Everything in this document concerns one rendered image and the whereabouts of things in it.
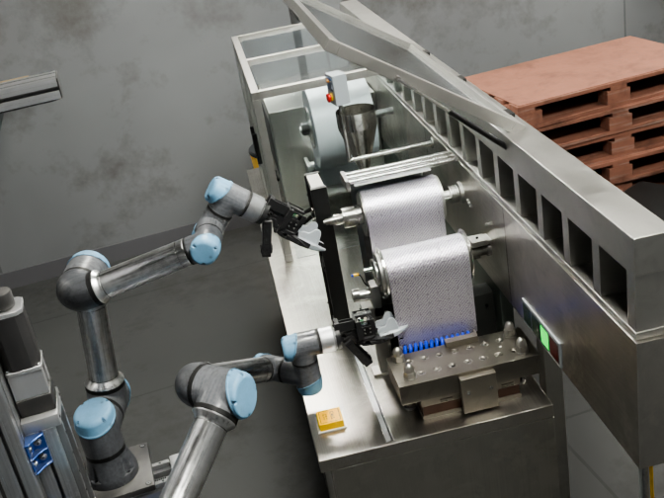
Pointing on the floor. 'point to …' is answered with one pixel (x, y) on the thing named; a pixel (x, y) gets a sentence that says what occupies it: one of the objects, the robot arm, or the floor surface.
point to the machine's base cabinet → (461, 468)
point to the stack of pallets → (594, 105)
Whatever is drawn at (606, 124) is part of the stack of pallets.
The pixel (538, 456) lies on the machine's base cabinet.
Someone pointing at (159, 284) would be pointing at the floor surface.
